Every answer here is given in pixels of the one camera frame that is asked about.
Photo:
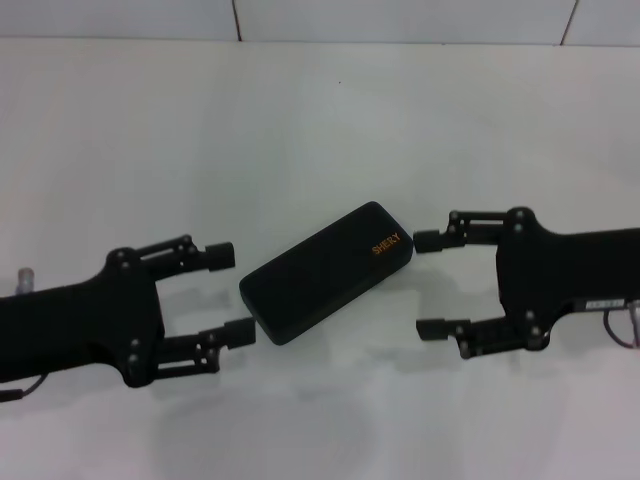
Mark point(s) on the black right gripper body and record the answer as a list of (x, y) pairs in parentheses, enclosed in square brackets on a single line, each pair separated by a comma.
[(560, 270)]

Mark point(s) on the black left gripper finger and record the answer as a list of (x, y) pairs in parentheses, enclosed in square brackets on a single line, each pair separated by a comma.
[(210, 345), (195, 257)]

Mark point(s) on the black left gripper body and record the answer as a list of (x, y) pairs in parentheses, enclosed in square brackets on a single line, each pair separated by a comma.
[(75, 330)]

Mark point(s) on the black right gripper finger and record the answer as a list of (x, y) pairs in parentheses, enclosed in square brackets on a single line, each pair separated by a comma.
[(480, 337), (465, 230)]

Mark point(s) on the black glasses case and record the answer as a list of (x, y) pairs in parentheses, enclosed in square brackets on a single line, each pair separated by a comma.
[(325, 275)]

